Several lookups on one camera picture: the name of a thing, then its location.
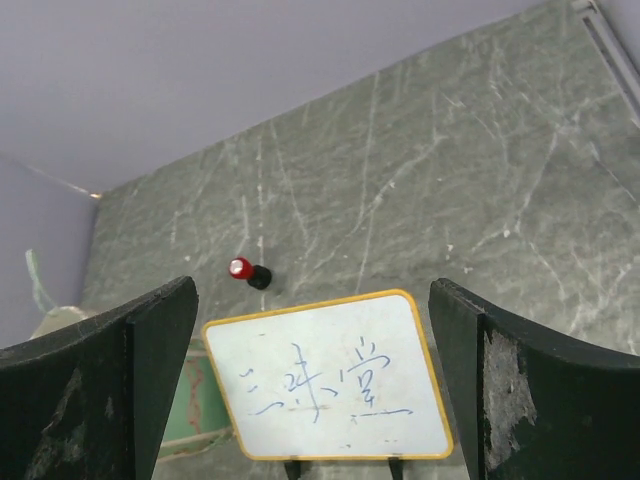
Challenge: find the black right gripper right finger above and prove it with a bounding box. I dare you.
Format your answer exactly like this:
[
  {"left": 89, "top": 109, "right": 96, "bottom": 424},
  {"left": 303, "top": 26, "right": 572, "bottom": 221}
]
[{"left": 428, "top": 278, "right": 639, "bottom": 479}]

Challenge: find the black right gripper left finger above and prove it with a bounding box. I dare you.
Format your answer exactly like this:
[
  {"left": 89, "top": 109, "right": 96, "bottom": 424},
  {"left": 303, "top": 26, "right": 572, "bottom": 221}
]
[{"left": 1, "top": 276, "right": 198, "bottom": 479}]

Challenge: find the green printed paper bag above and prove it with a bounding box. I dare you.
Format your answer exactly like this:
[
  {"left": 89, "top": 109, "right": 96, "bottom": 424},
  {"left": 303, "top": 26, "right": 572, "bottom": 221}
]
[{"left": 25, "top": 249, "right": 233, "bottom": 462}]

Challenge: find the yellow-framed small whiteboard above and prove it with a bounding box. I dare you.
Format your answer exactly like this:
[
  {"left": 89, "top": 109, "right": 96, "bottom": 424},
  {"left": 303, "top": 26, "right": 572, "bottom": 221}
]
[{"left": 202, "top": 289, "right": 454, "bottom": 461}]

